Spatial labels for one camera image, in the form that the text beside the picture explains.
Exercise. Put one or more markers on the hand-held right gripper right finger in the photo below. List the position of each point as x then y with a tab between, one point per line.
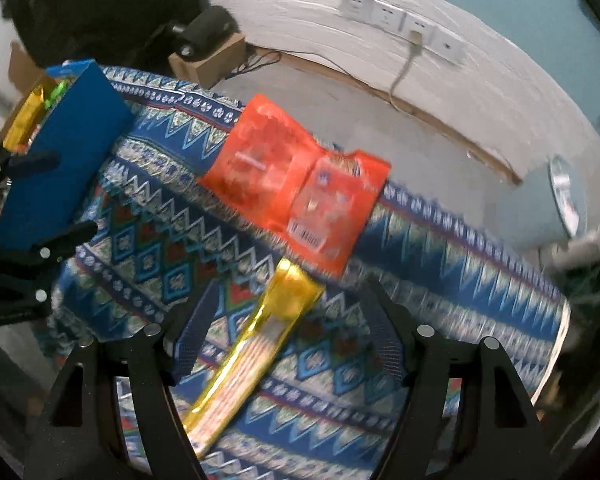
387	332

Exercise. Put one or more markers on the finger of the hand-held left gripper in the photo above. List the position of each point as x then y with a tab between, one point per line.
40	255
30	162

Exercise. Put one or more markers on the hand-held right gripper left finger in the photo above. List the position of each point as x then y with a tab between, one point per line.
195	332

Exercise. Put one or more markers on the blue cardboard box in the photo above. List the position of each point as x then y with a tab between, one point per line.
65	150

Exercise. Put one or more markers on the long gold snack packet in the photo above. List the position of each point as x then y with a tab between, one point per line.
275	320

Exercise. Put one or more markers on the gold foil snack packet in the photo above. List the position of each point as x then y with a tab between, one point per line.
25	115

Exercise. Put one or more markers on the blue patterned blanket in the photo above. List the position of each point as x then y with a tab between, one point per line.
430	280

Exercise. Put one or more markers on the green snack packet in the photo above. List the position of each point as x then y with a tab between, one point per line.
57	91

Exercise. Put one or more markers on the red snack packet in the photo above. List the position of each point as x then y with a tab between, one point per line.
275	175

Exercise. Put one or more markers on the small brown cardboard box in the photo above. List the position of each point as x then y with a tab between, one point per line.
207	66

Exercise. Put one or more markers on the white plastic fitting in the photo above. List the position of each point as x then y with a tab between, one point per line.
582	247

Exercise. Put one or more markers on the white round lamp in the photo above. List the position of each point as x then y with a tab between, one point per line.
566	195

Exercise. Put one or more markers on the white wall socket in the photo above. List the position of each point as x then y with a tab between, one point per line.
427	27
388	16
357	6
449	46

